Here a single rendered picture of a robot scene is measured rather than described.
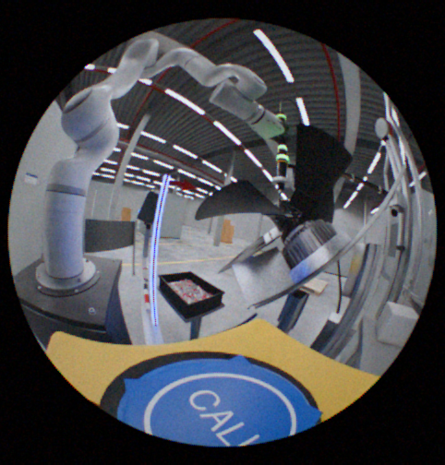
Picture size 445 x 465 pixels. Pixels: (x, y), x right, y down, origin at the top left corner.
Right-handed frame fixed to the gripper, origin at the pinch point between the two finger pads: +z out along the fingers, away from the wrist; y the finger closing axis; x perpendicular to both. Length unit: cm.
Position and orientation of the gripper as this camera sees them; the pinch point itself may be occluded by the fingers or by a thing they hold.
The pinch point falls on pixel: (282, 138)
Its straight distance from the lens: 58.9
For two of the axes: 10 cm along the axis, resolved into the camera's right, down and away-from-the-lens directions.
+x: 1.7, -9.8, -0.5
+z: 8.3, 1.2, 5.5
